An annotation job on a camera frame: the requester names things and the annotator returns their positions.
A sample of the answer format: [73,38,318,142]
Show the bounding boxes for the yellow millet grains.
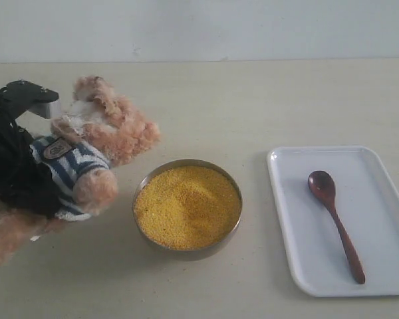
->
[134,165,241,251]

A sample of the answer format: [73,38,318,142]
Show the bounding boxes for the metal bowl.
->
[132,159,243,261]

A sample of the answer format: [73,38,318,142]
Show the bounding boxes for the dark wooden spoon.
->
[307,170,366,284]

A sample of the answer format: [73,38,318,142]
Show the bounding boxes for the teddy bear striped sweater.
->
[0,75,160,266]

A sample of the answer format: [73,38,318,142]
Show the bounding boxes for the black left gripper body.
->
[0,96,61,219]

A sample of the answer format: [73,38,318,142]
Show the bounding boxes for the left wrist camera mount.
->
[0,80,62,119]

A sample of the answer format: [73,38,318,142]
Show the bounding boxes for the white rectangular tray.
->
[267,146,399,297]

